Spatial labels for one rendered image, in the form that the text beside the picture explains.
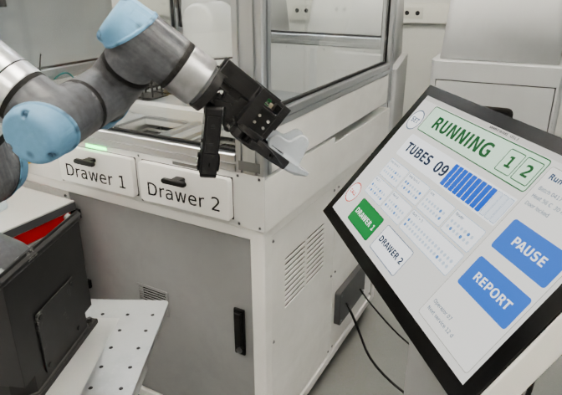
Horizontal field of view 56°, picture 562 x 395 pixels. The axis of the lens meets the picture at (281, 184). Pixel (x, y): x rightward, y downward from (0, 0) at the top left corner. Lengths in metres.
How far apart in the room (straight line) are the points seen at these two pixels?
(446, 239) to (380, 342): 1.55
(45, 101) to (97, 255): 1.13
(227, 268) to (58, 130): 0.85
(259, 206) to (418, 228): 0.56
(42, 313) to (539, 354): 0.70
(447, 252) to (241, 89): 0.36
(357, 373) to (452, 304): 1.45
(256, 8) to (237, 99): 0.42
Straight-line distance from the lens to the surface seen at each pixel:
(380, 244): 0.83
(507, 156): 0.77
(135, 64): 0.74
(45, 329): 0.94
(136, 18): 0.73
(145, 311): 1.11
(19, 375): 0.92
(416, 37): 4.42
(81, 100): 0.71
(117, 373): 0.98
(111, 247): 1.71
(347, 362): 2.15
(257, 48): 1.17
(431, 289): 0.71
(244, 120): 0.75
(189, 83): 0.73
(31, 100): 0.69
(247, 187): 1.27
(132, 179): 1.48
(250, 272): 1.39
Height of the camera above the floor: 1.38
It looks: 22 degrees down
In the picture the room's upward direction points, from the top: straight up
